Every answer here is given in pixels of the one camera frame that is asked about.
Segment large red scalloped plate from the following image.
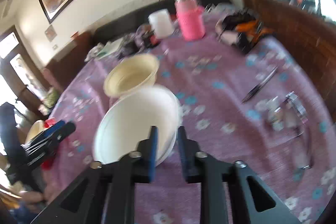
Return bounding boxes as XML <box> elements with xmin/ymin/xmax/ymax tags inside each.
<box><xmin>40</xmin><ymin>118</ymin><xmax>57</xmax><ymax>170</ymax></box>

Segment white bowl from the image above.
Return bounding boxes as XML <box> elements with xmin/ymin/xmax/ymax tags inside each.
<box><xmin>92</xmin><ymin>85</ymin><xmax>182</xmax><ymax>165</ymax></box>

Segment cream plastic bowl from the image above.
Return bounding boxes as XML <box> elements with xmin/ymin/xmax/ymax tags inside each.
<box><xmin>103</xmin><ymin>53</ymin><xmax>160</xmax><ymax>98</ymax></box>
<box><xmin>25</xmin><ymin>120</ymin><xmax>46</xmax><ymax>144</ymax></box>

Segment dark wooden chair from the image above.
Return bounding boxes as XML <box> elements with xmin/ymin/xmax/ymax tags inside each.
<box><xmin>15</xmin><ymin>85</ymin><xmax>60</xmax><ymax>117</ymax></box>

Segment purple floral tablecloth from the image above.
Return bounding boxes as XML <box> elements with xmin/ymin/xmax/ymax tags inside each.
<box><xmin>43</xmin><ymin>7</ymin><xmax>336</xmax><ymax>224</ymax></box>

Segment brown armchair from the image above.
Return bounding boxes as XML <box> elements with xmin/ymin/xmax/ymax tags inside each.
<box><xmin>42</xmin><ymin>31</ymin><xmax>92</xmax><ymax>93</ymax></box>

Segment black pen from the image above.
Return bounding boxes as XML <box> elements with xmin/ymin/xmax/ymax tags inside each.
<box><xmin>241</xmin><ymin>67</ymin><xmax>278</xmax><ymax>103</ymax></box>

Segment white crumpled cloth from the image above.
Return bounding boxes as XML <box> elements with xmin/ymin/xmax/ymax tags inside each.
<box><xmin>84</xmin><ymin>43</ymin><xmax>104</xmax><ymax>62</ymax></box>

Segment white folded paper bag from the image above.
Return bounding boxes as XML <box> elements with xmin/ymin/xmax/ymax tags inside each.
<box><xmin>95</xmin><ymin>38</ymin><xmax>123</xmax><ymax>60</ymax></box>

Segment black battery charger box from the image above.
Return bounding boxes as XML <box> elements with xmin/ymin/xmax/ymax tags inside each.
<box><xmin>120</xmin><ymin>35</ymin><xmax>139</xmax><ymax>57</ymax></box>

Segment black and orange bag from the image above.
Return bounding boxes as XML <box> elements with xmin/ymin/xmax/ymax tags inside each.
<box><xmin>215</xmin><ymin>11</ymin><xmax>273</xmax><ymax>55</ymax></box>

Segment black sofa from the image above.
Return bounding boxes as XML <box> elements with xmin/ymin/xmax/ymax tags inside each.
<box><xmin>92</xmin><ymin>0</ymin><xmax>232</xmax><ymax>46</ymax></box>

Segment pink sleeved thermos bottle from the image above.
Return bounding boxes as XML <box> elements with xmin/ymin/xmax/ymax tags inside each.
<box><xmin>175</xmin><ymin>0</ymin><xmax>206</xmax><ymax>41</ymax></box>

